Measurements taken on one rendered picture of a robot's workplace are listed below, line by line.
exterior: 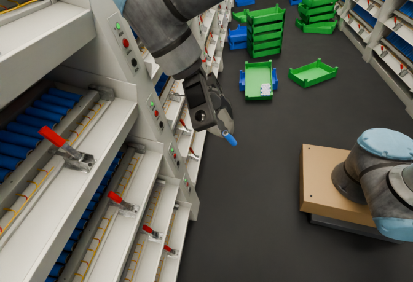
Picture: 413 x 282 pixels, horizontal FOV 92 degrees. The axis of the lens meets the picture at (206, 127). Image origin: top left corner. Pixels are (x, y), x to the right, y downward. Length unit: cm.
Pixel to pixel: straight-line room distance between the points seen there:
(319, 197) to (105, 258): 78
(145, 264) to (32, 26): 60
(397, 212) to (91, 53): 83
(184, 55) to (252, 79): 134
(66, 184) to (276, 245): 86
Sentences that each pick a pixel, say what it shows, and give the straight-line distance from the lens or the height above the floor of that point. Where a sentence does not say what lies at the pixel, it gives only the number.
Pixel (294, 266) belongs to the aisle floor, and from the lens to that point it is 103.
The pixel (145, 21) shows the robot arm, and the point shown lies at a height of 90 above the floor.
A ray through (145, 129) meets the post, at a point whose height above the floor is 64.
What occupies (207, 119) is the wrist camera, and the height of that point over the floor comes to 75.
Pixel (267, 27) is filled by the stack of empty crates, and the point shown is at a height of 27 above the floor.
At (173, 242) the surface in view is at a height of 16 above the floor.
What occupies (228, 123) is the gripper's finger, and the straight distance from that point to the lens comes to 49.
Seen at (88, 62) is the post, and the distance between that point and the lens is 49.
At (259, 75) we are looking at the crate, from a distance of 171.
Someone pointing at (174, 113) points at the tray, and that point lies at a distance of 73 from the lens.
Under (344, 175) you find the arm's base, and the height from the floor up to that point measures 23.
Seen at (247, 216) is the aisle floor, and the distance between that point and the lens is 106.
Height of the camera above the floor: 99
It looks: 44 degrees down
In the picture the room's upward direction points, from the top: 12 degrees counter-clockwise
